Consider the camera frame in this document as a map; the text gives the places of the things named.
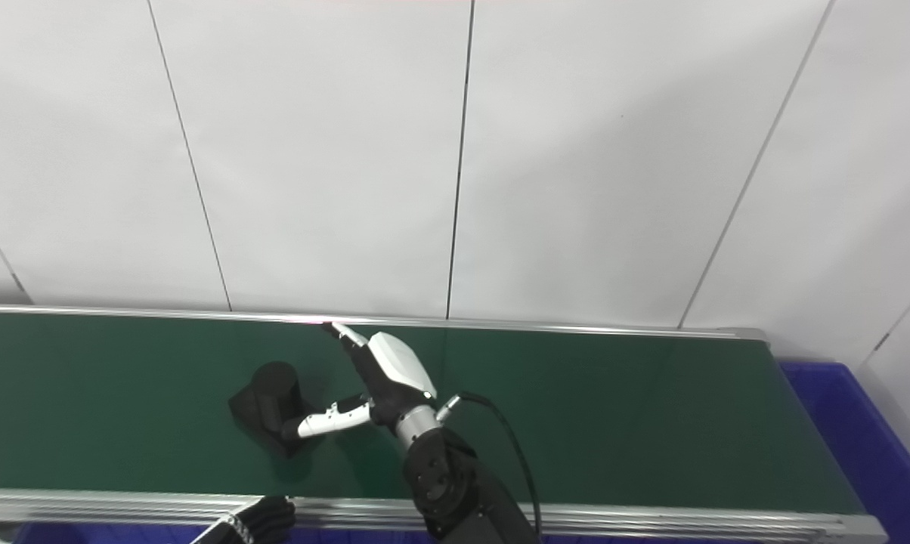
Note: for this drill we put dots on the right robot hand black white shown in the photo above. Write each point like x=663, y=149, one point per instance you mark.
x=398, y=370

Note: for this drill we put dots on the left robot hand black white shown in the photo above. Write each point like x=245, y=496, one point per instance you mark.
x=262, y=521

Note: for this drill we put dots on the black cylinder part square base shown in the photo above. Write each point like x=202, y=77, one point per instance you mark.
x=270, y=400

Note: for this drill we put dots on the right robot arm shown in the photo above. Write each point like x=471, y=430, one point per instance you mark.
x=455, y=491

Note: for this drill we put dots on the green conveyor belt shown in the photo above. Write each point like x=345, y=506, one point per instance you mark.
x=651, y=423
x=651, y=521

